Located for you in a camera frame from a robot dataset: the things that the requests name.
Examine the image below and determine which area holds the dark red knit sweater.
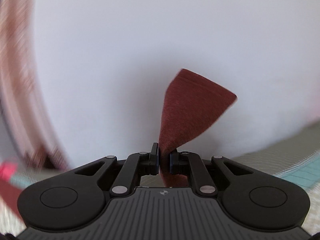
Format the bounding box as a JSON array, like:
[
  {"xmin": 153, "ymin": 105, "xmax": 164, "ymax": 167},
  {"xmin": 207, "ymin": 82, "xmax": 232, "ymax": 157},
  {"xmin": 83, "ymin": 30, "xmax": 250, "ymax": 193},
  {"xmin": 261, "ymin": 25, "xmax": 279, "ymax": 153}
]
[{"xmin": 158, "ymin": 69, "xmax": 237, "ymax": 187}]

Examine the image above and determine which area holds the patterned bed cover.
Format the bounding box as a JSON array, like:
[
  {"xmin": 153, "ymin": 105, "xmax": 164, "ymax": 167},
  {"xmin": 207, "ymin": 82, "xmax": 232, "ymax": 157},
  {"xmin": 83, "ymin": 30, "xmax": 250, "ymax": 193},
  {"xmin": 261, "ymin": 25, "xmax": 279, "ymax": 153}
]
[{"xmin": 1, "ymin": 124, "xmax": 319, "ymax": 235}]

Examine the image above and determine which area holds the pink lace curtain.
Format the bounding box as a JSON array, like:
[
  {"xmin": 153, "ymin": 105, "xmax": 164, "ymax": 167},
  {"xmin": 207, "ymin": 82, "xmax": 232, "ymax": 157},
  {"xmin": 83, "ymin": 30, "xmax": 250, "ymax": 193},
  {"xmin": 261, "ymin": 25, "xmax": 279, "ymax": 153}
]
[{"xmin": 1, "ymin": 0, "xmax": 69, "ymax": 170}]

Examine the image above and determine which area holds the red pink object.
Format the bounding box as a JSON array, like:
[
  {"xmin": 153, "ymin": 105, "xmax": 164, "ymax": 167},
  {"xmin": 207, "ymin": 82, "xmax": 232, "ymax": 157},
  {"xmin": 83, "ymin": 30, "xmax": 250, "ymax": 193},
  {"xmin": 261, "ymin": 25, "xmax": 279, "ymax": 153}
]
[{"xmin": 0, "ymin": 162, "xmax": 18, "ymax": 181}]

